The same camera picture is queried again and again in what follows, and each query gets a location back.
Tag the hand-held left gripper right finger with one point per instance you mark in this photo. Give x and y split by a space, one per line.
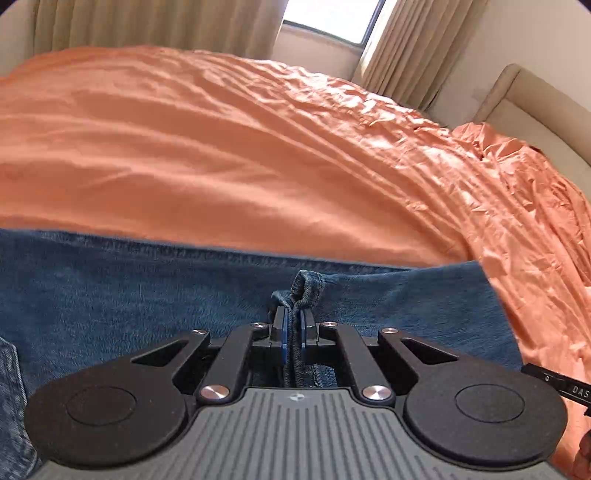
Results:
305 334

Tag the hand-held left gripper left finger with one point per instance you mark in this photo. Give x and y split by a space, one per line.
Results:
282 334

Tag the blue denim pants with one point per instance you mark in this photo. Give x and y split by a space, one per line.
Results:
138 295

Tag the crumpled orange duvet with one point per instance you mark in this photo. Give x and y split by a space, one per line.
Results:
540 207

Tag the orange bed sheet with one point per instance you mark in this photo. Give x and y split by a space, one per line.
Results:
207 152

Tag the beige bed headboard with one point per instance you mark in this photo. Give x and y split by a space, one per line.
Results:
540 101

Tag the beige curtain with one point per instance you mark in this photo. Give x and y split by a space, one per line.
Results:
161 23
415 46

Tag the dark framed window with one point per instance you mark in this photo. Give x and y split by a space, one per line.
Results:
332 18

